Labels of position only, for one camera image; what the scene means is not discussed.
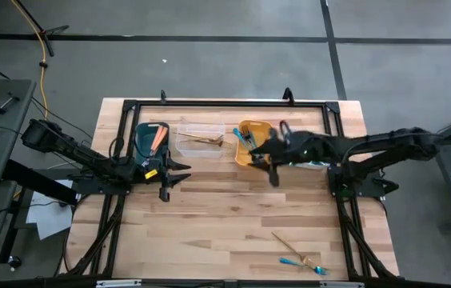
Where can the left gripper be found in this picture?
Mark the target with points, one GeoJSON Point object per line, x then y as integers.
{"type": "Point", "coordinates": [155, 170]}

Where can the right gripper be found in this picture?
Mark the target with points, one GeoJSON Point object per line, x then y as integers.
{"type": "Point", "coordinates": [301, 148]}

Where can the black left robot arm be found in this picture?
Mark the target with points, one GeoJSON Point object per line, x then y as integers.
{"type": "Point", "coordinates": [77, 152]}

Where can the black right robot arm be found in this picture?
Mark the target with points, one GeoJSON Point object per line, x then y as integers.
{"type": "Point", "coordinates": [389, 141]}

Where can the yellow label tag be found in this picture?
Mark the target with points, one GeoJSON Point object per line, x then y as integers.
{"type": "Point", "coordinates": [150, 174]}

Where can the yellow plastic bin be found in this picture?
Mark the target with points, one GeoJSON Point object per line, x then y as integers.
{"type": "Point", "coordinates": [263, 130]}

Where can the clear plastic bin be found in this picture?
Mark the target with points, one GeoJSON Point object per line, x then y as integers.
{"type": "Point", "coordinates": [209, 151]}

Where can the white plastic bin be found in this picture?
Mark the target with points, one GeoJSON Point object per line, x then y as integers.
{"type": "Point", "coordinates": [301, 165]}

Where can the teal plastic bin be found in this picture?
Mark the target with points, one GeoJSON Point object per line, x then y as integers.
{"type": "Point", "coordinates": [143, 138]}

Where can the white paper sheets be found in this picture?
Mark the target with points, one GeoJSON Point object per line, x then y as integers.
{"type": "Point", "coordinates": [49, 216]}

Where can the black desk support beam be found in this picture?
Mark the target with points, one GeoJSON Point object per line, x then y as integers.
{"type": "Point", "coordinates": [37, 184]}

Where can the black tripod stand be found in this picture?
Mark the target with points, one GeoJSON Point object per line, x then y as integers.
{"type": "Point", "coordinates": [48, 42]}

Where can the small black round knob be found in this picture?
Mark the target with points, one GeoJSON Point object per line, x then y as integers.
{"type": "Point", "coordinates": [14, 262]}

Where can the black aluminium table frame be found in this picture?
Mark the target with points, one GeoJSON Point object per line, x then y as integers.
{"type": "Point", "coordinates": [229, 103]}

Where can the black frame clamp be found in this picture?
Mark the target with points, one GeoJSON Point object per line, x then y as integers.
{"type": "Point", "coordinates": [163, 97]}
{"type": "Point", "coordinates": [288, 97]}

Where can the silver metal bracket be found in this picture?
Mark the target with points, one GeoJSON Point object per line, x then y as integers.
{"type": "Point", "coordinates": [341, 284]}
{"type": "Point", "coordinates": [117, 283]}

